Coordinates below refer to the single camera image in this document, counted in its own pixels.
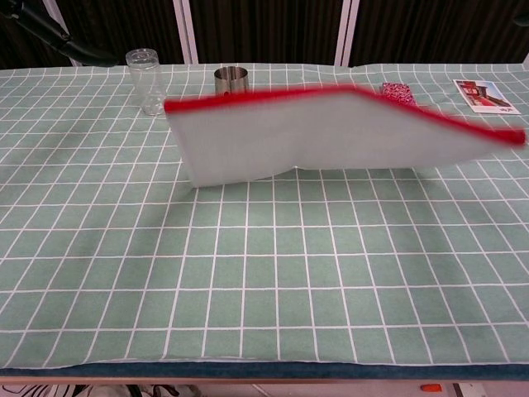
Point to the white mesh bag red zipper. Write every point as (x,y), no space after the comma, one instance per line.
(310,136)

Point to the green white-grid tablecloth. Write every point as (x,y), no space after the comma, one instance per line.
(124,248)

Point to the stainless steel cup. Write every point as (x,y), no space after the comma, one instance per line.
(231,80)

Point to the clear glass jar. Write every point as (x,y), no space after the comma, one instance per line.
(149,78)

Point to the pink patterned card box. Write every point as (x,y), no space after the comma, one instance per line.
(398,93)

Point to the dark blue table underlay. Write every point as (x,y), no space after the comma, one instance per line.
(248,370)

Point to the black white sneaker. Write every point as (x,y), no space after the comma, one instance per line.
(165,390)

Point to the postcard with red building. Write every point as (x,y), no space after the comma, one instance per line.
(485,96)

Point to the small orange floor object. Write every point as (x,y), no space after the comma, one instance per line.
(430,388)

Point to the white frame post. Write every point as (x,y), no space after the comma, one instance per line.
(58,16)
(347,31)
(185,31)

